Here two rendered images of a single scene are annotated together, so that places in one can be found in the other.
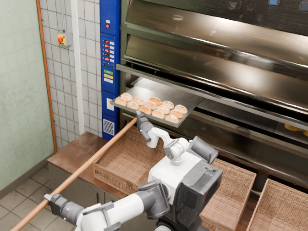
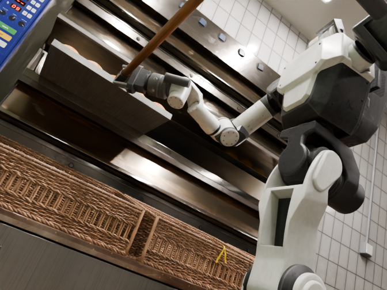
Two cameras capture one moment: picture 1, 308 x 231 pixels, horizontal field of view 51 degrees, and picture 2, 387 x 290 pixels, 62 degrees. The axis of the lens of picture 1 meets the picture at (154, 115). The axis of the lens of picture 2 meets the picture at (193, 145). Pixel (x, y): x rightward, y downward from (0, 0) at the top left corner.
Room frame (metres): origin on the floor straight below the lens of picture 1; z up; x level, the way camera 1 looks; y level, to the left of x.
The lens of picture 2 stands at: (0.92, 0.72, 0.54)
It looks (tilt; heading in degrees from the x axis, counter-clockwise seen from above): 24 degrees up; 309
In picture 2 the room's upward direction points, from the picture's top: 21 degrees clockwise
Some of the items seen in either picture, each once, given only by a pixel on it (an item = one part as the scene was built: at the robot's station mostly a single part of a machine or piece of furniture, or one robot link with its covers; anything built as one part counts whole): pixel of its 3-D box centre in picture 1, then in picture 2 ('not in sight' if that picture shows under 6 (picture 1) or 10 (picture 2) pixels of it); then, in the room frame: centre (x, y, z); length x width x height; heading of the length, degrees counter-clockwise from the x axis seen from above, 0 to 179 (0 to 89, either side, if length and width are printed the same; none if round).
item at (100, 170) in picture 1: (139, 161); (52, 186); (1.97, 0.09, 0.72); 0.56 x 0.49 x 0.28; 62
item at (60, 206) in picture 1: (64, 208); not in sight; (1.04, 0.39, 1.20); 0.12 x 0.10 x 0.13; 64
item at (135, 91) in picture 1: (154, 103); (103, 96); (2.10, 0.00, 1.19); 0.55 x 0.36 x 0.03; 65
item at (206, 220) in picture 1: (207, 191); (186, 246); (1.70, -0.43, 0.72); 0.56 x 0.49 x 0.28; 63
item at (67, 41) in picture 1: (64, 38); not in sight; (2.59, 0.80, 1.46); 0.10 x 0.07 x 0.10; 63
